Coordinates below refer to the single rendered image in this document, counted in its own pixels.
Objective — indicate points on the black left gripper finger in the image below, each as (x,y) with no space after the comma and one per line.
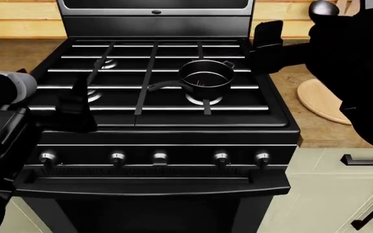
(83,114)
(66,104)

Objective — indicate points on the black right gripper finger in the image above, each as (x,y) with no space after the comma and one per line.
(268,32)

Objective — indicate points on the round light wooden plate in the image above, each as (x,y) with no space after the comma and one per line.
(319,99)

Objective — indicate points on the silver stove control knob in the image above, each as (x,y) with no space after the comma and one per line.
(47,159)
(262,157)
(159,157)
(221,158)
(118,158)

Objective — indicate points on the black cast iron stove grate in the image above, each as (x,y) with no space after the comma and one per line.
(180,57)
(121,70)

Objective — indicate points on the black gas range stove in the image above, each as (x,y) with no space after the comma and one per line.
(160,143)

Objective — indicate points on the light wooden board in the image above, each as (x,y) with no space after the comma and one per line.
(346,7)

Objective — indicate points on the cream kitchen cabinet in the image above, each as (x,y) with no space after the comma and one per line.
(335,194)
(28,218)

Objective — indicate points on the black over-range microwave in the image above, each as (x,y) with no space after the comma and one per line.
(155,6)

